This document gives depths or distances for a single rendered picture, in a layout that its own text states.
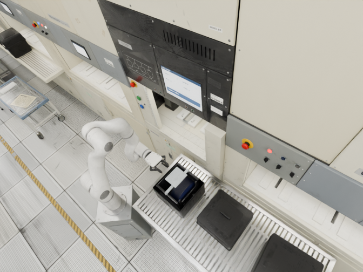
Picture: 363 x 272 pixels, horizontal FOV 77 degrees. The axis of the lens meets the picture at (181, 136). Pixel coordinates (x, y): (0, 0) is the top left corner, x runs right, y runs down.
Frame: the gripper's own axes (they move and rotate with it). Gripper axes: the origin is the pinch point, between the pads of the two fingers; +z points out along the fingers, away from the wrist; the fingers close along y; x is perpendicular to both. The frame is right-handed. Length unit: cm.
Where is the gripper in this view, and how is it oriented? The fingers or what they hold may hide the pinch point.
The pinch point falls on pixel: (163, 168)
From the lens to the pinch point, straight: 162.2
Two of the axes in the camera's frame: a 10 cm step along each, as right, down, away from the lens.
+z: 7.4, 5.1, -4.5
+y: -6.7, 6.5, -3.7
